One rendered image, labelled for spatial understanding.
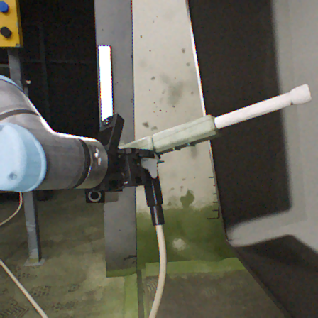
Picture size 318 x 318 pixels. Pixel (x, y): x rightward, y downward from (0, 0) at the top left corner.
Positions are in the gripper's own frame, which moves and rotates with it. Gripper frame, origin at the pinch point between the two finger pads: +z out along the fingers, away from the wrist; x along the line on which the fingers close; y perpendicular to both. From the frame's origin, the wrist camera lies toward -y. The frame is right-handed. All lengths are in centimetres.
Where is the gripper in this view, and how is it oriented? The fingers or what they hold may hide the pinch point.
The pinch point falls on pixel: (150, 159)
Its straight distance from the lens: 66.5
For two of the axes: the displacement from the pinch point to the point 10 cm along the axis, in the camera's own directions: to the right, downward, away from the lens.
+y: 1.9, 9.7, -1.7
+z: 5.2, 0.5, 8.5
